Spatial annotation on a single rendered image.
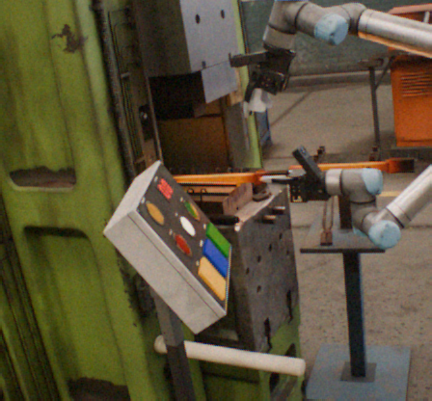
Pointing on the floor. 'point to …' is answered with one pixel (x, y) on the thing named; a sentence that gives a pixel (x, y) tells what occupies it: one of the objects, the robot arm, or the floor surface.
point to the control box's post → (175, 351)
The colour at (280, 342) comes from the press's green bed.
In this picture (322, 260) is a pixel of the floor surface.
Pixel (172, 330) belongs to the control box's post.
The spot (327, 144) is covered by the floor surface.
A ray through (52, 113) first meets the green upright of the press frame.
